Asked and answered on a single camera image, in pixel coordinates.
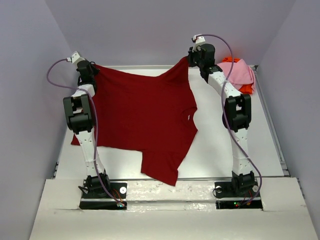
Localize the orange t shirt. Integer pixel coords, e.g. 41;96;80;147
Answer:
218;56;256;95

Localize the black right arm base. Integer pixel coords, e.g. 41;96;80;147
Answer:
212;180;263;210

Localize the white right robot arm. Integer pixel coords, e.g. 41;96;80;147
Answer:
188;43;257;199

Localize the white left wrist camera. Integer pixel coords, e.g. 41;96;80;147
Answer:
66;51;85;66

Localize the pink t shirt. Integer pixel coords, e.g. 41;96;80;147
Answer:
228;58;256;95

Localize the dark red t shirt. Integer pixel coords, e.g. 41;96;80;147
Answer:
70;56;199;187

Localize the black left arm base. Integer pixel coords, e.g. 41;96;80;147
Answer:
78;173;128;210

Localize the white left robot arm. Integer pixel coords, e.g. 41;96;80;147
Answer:
63;56;111;198

